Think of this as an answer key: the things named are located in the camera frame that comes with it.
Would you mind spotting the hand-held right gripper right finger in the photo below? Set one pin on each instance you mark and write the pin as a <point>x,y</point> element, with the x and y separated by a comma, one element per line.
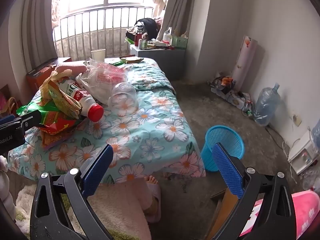
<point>227,170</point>

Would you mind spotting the red snack bag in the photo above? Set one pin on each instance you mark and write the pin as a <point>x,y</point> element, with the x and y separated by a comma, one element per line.
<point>62,126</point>

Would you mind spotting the orange black snack bag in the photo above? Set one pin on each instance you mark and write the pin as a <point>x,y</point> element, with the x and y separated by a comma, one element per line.
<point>223,82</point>

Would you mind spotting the brown cardboard piece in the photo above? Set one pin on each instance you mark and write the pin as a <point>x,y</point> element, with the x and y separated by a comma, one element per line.
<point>225,205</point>

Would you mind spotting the brown snack packet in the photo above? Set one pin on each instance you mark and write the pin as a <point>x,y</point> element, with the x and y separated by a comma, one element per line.
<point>131,60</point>

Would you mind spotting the white paper cup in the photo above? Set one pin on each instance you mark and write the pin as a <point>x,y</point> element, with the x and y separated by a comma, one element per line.
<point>98,55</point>

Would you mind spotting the red thermos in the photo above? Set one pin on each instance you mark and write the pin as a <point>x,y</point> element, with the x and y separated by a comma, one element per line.
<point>138,40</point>

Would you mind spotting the green plastic basket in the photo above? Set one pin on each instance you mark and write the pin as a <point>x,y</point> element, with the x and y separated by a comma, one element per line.
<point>180,42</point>

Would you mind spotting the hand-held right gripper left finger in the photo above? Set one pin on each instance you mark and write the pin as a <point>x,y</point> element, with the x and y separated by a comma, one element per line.
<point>100,170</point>

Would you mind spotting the blue water jug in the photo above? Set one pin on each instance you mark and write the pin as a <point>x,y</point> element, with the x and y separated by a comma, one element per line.
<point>317,132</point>

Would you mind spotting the shiny green packet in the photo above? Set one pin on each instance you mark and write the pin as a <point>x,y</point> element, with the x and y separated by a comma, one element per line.
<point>116,63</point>

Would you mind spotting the beige plastic bag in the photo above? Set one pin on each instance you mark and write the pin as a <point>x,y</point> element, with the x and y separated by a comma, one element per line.
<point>50,80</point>

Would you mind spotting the white milk bottle red cap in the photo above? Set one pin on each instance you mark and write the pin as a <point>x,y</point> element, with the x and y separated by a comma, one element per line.
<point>85,102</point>

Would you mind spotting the green snack bag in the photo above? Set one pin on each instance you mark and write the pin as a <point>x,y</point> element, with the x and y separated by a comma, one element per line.
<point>32,107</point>

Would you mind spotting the yellow snack bag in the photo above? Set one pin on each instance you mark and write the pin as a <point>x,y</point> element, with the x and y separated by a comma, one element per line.
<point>62,100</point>

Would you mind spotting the pink blanket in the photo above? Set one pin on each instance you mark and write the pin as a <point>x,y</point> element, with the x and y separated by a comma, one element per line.
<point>300,210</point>

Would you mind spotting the red-brown cardboard box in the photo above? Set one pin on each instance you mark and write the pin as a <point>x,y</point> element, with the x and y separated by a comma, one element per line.
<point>37,77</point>

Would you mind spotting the person's foot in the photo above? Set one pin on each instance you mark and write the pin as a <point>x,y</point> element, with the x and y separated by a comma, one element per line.
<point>150,180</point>

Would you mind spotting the black backpack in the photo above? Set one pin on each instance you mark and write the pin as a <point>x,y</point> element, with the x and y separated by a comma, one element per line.
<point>148,27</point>

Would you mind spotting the small white plastic bag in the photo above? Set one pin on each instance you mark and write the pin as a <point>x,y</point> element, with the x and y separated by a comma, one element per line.
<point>167,33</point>

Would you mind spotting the metal window railing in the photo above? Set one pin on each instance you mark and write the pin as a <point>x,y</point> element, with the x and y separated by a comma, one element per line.
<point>105,8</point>

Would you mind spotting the white water dispenser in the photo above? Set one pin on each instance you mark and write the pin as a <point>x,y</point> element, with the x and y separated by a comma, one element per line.
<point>300,152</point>

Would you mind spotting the pink slipper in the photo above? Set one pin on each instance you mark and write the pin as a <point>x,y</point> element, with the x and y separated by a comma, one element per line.
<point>156,200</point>

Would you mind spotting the clear plastic bag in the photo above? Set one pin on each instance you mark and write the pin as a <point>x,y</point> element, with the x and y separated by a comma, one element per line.
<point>312,177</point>

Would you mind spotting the grey curtain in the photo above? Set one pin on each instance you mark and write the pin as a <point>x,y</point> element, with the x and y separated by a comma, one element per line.
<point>177,5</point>
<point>35,17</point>

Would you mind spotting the blue plastic basket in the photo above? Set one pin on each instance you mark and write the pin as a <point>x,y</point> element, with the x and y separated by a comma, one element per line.
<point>212,140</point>

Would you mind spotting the clear plastic cup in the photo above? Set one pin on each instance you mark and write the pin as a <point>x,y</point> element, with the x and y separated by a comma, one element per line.
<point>122,97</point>

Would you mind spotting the empty clear water jug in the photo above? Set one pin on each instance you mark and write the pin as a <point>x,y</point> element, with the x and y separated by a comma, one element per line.
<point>266,105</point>

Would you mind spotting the tan woven bag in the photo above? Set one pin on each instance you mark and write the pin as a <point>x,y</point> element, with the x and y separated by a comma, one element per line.
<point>12,105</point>

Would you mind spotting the green white box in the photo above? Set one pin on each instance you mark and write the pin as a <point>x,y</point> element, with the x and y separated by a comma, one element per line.
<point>143,45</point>

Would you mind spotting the grey cabinet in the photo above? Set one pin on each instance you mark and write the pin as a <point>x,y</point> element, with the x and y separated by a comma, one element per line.
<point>160,62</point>

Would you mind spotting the person's fluffy white robe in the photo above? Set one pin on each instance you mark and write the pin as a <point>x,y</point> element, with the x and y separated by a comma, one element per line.
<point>120,205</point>

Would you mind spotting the pink towel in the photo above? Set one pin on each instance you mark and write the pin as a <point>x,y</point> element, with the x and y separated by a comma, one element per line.
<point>72,67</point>

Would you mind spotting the printed paper roll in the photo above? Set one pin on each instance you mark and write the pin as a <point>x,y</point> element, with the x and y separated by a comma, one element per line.
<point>243,62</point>

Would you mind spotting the floral teal blanket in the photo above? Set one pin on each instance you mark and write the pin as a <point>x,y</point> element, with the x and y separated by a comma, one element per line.
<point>150,120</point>

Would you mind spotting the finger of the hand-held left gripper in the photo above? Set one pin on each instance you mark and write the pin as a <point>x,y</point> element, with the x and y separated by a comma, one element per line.
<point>7,119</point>
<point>30,120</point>

